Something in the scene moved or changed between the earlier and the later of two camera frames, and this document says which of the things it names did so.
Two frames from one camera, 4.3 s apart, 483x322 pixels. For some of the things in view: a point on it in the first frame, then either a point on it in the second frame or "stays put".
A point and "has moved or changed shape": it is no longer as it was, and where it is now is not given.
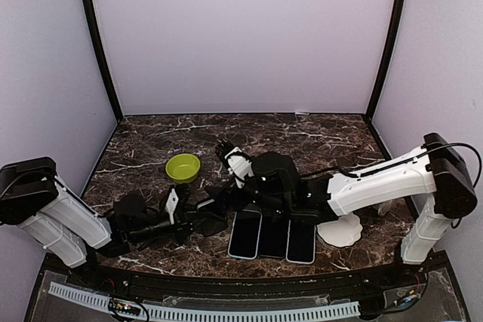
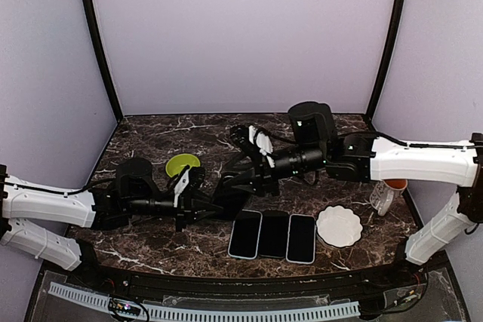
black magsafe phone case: (210, 224) has moved or changed shape
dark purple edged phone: (244, 238) stays put
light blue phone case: (244, 237) stays put
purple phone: (301, 242) stays put
